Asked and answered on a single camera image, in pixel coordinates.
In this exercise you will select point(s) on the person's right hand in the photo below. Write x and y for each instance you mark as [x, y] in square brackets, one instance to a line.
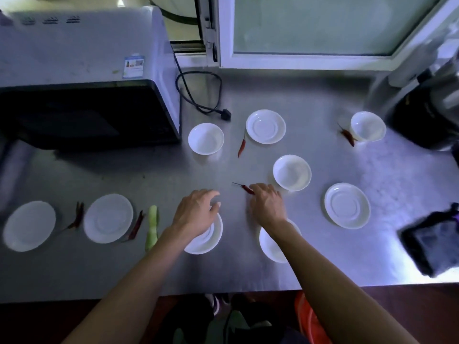
[267, 207]

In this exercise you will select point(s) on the person's left hand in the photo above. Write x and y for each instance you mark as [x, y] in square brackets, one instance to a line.
[193, 214]

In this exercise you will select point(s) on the person's right thumb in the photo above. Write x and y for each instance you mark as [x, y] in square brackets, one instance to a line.
[252, 204]

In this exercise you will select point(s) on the person's left thumb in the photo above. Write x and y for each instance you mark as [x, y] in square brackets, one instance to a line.
[216, 209]

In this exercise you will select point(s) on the person's left forearm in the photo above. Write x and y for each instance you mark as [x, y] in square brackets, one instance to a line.
[132, 290]

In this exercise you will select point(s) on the person's right forearm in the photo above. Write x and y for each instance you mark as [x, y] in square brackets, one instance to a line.
[330, 293]

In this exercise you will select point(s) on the white ceramic saucer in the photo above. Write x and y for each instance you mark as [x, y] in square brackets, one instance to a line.
[108, 218]
[265, 126]
[347, 205]
[209, 241]
[29, 226]

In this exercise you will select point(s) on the white ceramic bowl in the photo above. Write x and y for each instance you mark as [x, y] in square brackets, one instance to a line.
[368, 126]
[206, 138]
[292, 173]
[270, 247]

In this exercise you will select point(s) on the light green vegetable piece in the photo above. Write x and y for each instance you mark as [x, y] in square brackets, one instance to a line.
[152, 229]

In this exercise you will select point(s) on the dark red chili pepper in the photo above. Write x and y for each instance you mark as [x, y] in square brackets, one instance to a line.
[135, 227]
[78, 216]

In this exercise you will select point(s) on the person's dark clothing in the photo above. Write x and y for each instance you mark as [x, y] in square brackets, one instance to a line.
[247, 322]

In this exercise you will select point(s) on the orange plastic object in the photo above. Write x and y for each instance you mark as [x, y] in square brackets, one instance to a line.
[306, 320]

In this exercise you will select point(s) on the black bag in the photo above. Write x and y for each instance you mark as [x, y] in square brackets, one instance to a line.
[432, 243]

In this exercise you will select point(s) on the black and grey kitchen appliance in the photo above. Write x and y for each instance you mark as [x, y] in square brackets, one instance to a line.
[423, 103]

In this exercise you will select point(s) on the white microwave oven black door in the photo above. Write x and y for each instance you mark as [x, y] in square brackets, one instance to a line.
[79, 60]

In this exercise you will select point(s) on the white window frame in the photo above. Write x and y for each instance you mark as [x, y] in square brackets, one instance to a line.
[304, 61]

